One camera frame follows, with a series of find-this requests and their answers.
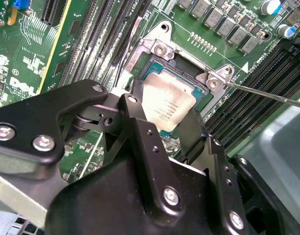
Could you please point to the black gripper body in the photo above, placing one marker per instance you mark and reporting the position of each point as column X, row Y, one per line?
column 103, row 208

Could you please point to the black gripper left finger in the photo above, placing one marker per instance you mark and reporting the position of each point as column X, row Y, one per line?
column 30, row 115

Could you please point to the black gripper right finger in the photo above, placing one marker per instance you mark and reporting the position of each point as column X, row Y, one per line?
column 223, row 200

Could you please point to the metal locking lever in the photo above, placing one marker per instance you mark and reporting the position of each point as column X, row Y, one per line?
column 136, row 27
column 262, row 94

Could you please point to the silver CPU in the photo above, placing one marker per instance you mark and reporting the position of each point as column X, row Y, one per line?
column 167, row 100

